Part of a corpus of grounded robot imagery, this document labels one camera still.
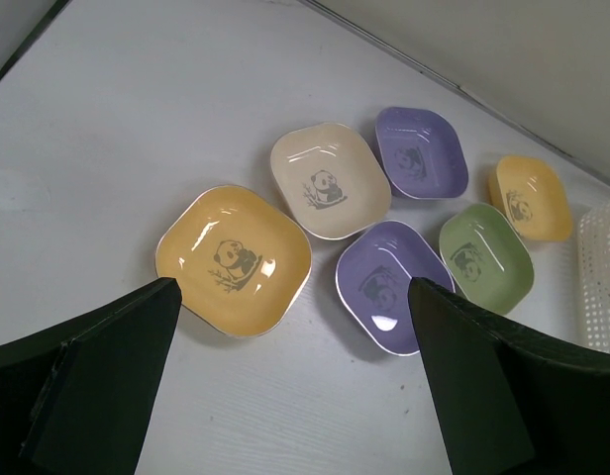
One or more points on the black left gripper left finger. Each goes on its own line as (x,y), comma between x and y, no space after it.
(77,398)

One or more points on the far purple panda plate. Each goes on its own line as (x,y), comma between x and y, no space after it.
(420,154)

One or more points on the near yellow panda plate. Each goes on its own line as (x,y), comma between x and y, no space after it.
(240,263)

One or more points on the purple panda plate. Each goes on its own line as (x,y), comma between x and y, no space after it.
(420,154)
(373,277)

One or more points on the cream panda plate on table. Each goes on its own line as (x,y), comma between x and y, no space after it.
(330,180)

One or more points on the white perforated plastic bin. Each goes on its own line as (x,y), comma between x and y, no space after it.
(593,303)

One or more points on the far yellow panda plate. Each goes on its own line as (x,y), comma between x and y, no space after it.
(529,193)

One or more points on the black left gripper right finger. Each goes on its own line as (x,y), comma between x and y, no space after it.
(510,399)

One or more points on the green panda plate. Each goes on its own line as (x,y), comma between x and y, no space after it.
(487,259)

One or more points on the near purple panda plate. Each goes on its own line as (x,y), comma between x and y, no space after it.
(373,277)

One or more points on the yellow panda plate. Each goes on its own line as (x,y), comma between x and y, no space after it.
(529,193)
(240,263)

